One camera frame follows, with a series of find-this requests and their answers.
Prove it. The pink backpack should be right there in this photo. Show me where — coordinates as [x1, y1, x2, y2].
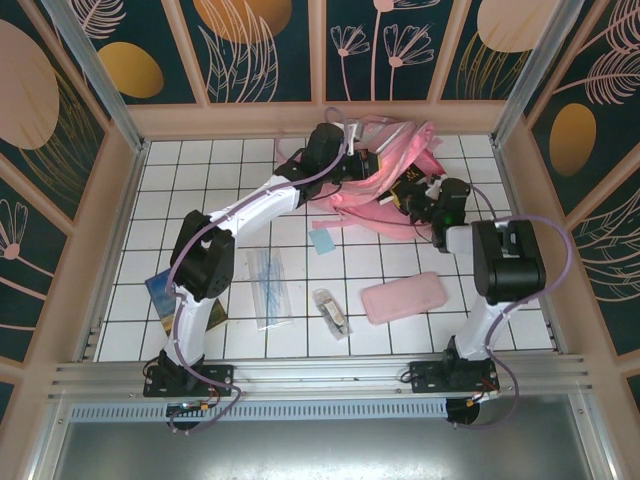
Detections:
[273, 113, 446, 236]

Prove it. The blue sticky note pad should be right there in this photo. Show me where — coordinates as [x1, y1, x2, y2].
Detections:
[308, 228, 335, 255]

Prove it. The pink pencil case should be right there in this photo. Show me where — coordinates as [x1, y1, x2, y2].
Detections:
[360, 271, 450, 326]

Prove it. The small clear stationery packet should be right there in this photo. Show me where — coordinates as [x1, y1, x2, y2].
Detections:
[312, 288, 353, 343]

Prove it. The clear bag of blue pens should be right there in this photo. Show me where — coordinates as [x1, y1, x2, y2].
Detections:
[245, 248, 295, 332]

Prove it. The blue landscape book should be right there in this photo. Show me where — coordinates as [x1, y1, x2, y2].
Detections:
[144, 269, 229, 331]

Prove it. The small connector board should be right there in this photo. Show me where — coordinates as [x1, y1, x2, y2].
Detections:
[167, 399, 214, 416]
[467, 387, 501, 407]

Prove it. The grey metal sheet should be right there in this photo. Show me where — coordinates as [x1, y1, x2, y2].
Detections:
[29, 394, 619, 480]

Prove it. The aluminium corner post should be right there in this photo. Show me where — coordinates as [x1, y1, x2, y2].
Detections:
[492, 0, 586, 146]
[42, 0, 150, 154]

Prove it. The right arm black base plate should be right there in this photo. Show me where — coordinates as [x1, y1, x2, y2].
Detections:
[408, 359, 501, 396]

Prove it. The aluminium mounting rail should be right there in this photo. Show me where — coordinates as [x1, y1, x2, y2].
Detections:
[47, 353, 599, 404]

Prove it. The grey slotted cable duct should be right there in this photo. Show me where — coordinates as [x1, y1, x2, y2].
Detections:
[69, 402, 449, 422]

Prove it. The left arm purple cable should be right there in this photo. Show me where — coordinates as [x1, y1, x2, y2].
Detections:
[167, 107, 351, 436]

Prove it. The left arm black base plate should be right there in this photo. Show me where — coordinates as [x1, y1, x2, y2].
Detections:
[143, 363, 236, 399]

